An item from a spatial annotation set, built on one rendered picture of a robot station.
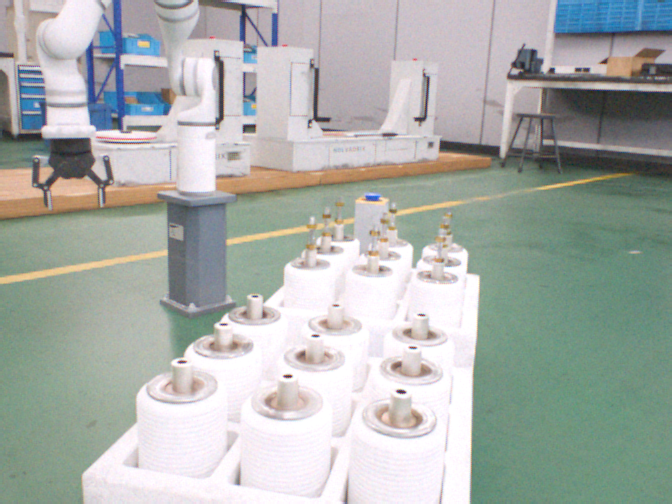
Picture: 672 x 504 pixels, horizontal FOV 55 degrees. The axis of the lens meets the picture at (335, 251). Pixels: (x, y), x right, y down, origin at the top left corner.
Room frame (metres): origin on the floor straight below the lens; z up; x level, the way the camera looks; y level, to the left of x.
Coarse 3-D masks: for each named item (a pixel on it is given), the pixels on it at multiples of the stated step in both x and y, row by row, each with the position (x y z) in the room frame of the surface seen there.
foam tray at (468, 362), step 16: (416, 272) 1.39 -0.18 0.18; (272, 304) 1.13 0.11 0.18; (400, 304) 1.16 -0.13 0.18; (464, 304) 1.18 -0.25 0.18; (288, 320) 1.08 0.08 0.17; (304, 320) 1.08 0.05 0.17; (368, 320) 1.06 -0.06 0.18; (384, 320) 1.07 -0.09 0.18; (400, 320) 1.07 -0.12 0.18; (464, 320) 1.09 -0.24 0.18; (288, 336) 1.08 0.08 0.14; (384, 336) 1.05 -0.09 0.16; (464, 336) 1.02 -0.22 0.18; (368, 352) 1.05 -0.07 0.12; (464, 352) 1.02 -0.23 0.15; (464, 368) 1.02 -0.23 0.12
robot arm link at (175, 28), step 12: (156, 12) 1.46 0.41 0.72; (168, 12) 1.43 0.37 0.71; (180, 12) 1.43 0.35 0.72; (192, 12) 1.45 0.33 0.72; (168, 24) 1.45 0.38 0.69; (180, 24) 1.45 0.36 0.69; (192, 24) 1.47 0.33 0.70; (168, 36) 1.48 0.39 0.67; (180, 36) 1.48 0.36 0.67; (168, 48) 1.51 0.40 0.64; (180, 48) 1.52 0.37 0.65; (168, 60) 1.53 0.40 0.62; (180, 60) 1.57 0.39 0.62; (168, 72) 1.57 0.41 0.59; (180, 72) 1.56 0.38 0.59; (180, 84) 1.57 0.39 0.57
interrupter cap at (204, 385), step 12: (168, 372) 0.66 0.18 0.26; (192, 372) 0.67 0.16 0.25; (204, 372) 0.67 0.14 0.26; (156, 384) 0.63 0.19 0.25; (168, 384) 0.64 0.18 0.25; (204, 384) 0.64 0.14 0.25; (216, 384) 0.64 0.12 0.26; (156, 396) 0.60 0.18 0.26; (168, 396) 0.61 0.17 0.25; (180, 396) 0.61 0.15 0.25; (192, 396) 0.61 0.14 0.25; (204, 396) 0.61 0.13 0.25
